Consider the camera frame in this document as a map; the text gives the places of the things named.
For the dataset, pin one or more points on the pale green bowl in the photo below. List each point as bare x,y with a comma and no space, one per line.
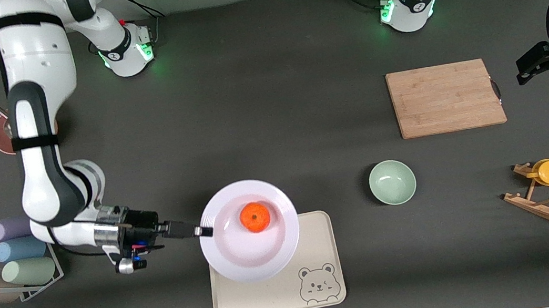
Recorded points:
392,182

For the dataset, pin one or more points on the purple cup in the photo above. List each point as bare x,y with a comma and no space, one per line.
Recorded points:
6,230

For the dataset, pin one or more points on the white round plate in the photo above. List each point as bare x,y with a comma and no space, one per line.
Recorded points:
246,258

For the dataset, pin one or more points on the orange fruit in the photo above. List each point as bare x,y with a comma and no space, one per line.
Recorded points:
254,217

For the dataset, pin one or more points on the green cup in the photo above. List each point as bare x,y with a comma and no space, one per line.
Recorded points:
27,272

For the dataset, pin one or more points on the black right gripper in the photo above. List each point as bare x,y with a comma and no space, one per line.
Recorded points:
142,223

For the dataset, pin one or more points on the pink bowl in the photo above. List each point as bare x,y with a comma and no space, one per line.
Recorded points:
2,139

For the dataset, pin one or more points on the wooden cutting board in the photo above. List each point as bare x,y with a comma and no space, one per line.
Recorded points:
437,101

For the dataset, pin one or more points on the cream bear print tray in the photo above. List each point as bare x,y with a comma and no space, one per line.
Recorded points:
282,296

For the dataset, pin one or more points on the blue cup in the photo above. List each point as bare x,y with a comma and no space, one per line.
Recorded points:
14,250

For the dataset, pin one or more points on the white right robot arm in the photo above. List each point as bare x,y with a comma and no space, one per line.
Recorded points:
34,58

